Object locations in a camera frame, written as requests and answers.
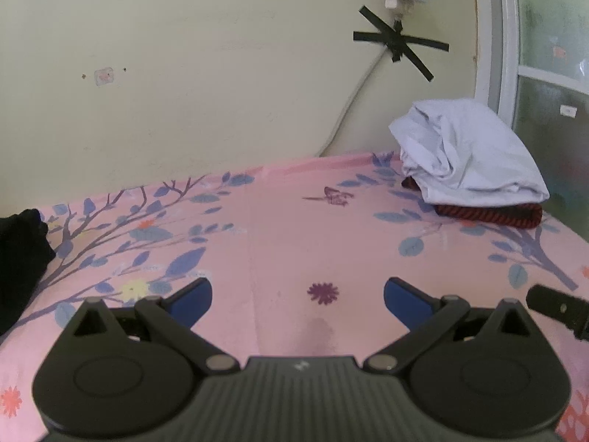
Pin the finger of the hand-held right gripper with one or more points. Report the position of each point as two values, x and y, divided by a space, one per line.
559 306

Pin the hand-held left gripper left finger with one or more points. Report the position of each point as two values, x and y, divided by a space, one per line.
195 298

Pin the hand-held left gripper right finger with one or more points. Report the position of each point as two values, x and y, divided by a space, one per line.
402 301

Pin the white printed t-shirt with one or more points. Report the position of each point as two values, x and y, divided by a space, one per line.
469 156

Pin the black garment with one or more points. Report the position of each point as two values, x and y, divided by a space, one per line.
18 262

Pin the pink printed bedsheet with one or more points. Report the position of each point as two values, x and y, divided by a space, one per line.
276 239

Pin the red black patterned cloth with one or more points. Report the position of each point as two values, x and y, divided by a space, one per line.
487 216

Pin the black tape cross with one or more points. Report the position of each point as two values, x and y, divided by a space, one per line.
398 41

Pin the white framed window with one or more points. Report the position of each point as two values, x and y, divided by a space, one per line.
506 32

